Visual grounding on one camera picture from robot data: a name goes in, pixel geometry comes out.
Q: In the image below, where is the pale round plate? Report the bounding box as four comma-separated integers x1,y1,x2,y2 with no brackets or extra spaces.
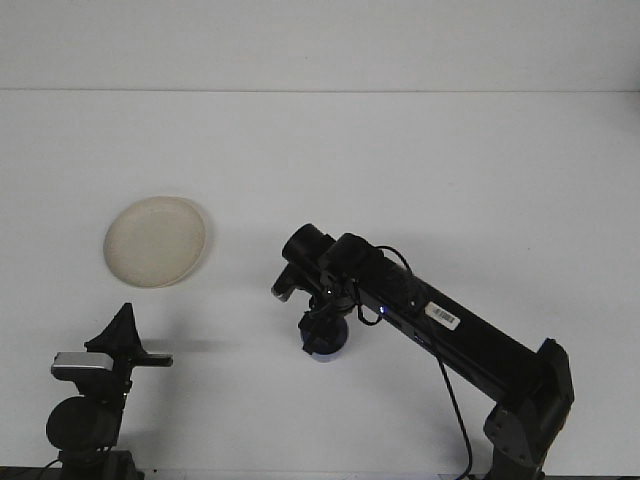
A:
103,195,208,290

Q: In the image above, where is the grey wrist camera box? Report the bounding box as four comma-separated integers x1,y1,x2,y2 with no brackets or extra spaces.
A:
271,264,298,304
50,351,114,381

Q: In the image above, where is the pale blue cup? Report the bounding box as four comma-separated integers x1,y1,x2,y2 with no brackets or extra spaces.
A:
301,319,350,365

